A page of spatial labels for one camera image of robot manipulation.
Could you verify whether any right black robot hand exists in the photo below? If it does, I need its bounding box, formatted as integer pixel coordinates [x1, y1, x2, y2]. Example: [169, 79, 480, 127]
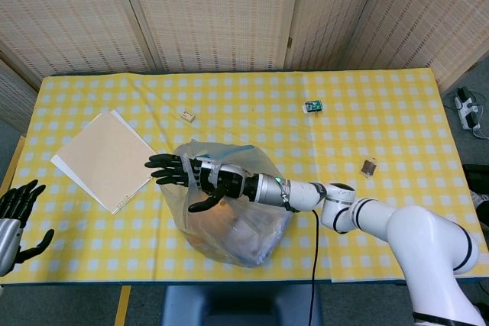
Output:
[144, 153, 249, 213]

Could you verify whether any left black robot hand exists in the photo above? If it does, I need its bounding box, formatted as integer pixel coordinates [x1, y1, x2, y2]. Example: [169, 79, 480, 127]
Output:
[0, 179, 55, 277]

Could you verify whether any clear plastic bag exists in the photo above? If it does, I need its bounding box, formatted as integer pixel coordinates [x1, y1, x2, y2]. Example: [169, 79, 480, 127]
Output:
[158, 139, 294, 269]

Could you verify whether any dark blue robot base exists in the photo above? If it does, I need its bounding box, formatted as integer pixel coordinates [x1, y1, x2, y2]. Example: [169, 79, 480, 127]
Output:
[162, 286, 324, 326]

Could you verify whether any blue box in bag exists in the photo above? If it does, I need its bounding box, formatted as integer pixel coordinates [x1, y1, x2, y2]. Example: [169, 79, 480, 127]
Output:
[198, 144, 255, 163]

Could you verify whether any orange item in bag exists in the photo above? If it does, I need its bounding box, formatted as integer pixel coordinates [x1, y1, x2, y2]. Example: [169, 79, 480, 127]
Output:
[189, 203, 230, 250]

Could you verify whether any yellow checkered tablecloth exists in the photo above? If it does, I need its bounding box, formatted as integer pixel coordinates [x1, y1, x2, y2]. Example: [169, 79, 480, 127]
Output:
[0, 68, 489, 285]

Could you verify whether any white blue carton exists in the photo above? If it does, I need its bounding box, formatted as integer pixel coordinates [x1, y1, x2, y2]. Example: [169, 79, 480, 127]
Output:
[228, 207, 293, 268]

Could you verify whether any yellow floor tape strip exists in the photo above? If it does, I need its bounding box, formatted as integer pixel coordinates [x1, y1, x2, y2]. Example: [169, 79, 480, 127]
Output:
[113, 285, 132, 326]
[0, 134, 26, 193]

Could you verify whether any beige paper stack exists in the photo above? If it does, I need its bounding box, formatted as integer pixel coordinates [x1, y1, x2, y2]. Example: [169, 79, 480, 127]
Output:
[50, 108, 153, 216]

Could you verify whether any beige cardboard folder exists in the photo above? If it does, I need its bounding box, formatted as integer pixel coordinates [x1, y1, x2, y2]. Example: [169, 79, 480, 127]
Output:
[56, 110, 157, 215]

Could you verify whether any small green packet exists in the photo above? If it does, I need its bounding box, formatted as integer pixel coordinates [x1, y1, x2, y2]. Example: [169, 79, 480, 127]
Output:
[303, 99, 325, 115]

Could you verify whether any woven folding screen panel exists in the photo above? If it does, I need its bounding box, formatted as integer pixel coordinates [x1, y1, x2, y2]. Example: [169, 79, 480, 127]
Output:
[0, 0, 161, 81]
[284, 0, 394, 71]
[0, 56, 39, 134]
[114, 0, 305, 73]
[342, 0, 489, 92]

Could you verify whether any white power strip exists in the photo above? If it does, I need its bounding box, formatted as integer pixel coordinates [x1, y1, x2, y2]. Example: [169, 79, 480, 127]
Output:
[453, 88, 483, 131]

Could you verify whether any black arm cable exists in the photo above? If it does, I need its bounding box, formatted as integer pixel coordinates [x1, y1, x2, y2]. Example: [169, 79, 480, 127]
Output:
[280, 184, 320, 326]

